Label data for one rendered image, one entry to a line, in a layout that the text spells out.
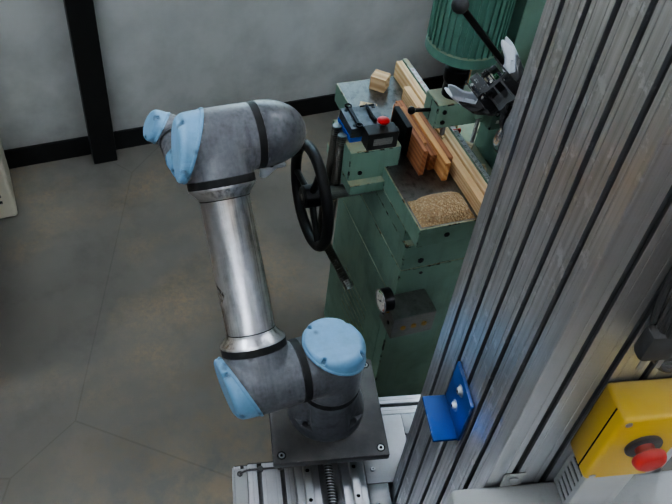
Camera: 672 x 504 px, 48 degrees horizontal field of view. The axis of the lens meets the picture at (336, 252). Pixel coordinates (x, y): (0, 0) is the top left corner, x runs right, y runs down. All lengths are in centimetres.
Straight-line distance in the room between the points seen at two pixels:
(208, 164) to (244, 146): 7
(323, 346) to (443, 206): 59
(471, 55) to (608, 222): 110
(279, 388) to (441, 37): 87
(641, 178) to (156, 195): 264
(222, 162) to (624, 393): 71
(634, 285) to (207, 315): 210
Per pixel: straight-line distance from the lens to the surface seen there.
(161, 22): 309
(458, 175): 189
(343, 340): 135
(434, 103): 188
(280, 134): 127
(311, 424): 147
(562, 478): 105
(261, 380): 131
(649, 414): 87
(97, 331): 271
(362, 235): 215
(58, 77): 314
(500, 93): 144
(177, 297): 276
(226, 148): 125
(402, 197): 184
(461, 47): 174
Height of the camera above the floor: 212
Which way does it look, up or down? 47 degrees down
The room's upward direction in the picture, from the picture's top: 8 degrees clockwise
